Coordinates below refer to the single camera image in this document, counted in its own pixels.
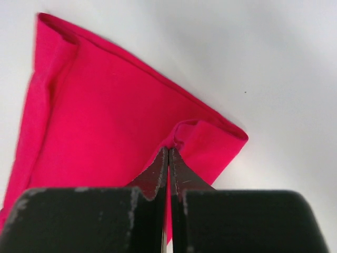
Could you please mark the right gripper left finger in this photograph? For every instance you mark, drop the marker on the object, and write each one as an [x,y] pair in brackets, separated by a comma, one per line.
[84,219]

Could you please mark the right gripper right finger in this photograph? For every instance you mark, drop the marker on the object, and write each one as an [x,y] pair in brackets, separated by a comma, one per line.
[208,220]

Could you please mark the magenta t shirt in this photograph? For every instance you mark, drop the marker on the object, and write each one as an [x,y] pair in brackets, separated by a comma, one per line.
[96,116]

